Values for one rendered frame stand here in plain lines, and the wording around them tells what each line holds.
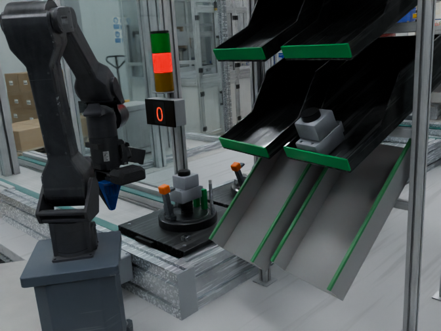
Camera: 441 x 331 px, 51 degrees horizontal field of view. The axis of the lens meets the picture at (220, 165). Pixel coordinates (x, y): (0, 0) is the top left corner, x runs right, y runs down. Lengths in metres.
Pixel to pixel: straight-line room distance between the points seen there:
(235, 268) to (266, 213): 0.19
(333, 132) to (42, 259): 0.51
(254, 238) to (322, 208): 0.14
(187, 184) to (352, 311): 0.44
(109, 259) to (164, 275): 0.20
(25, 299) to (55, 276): 0.40
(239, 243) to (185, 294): 0.15
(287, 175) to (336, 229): 0.17
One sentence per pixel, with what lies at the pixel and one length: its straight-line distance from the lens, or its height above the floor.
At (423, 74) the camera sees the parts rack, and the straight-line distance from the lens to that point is 0.76.
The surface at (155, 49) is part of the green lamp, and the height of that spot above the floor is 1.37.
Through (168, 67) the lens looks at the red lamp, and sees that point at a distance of 1.26.
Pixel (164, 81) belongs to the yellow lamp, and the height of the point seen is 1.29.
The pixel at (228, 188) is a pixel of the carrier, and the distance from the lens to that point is 1.34.
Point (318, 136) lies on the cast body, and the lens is 0.73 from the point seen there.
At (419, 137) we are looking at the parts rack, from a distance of 0.78.
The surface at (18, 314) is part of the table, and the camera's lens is 1.10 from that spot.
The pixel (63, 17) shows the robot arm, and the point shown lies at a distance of 0.73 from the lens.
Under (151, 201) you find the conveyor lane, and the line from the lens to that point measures 1.39.
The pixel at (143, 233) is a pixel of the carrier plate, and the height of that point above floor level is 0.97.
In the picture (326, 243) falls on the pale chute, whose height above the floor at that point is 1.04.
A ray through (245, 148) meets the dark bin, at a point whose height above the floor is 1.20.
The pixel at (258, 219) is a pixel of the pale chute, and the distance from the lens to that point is 0.90.
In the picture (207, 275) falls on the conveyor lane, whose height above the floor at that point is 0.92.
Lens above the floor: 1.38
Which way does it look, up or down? 15 degrees down
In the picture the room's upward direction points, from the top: 4 degrees counter-clockwise
